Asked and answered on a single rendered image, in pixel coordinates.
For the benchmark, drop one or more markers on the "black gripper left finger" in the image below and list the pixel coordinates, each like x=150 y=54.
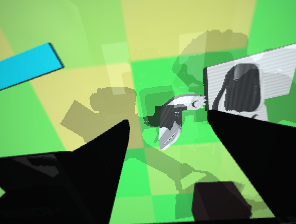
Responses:
x=91 y=173

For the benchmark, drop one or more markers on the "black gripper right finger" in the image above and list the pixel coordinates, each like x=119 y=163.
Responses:
x=266 y=154

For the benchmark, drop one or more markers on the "cyan flat bar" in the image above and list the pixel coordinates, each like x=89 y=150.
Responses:
x=29 y=64

